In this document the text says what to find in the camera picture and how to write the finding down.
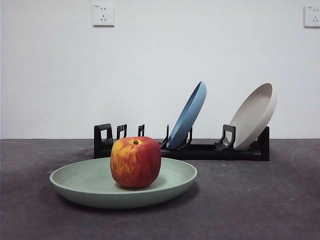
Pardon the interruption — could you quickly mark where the green plate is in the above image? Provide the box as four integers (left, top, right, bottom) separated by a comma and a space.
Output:
49, 156, 198, 210

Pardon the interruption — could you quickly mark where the white wall socket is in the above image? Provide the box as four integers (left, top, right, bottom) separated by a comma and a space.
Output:
303, 5, 320, 28
92, 2, 115, 28

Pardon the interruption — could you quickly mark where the red yellow apple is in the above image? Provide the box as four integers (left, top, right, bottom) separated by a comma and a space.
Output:
110, 136, 162, 189

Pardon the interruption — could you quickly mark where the black plate rack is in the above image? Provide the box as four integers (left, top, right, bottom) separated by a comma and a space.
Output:
93, 123, 270, 162

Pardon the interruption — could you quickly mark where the beige plate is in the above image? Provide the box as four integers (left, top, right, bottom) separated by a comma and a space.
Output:
221, 82, 278, 151

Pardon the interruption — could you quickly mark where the blue plate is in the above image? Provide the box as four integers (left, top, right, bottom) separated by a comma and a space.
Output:
166, 81, 208, 151

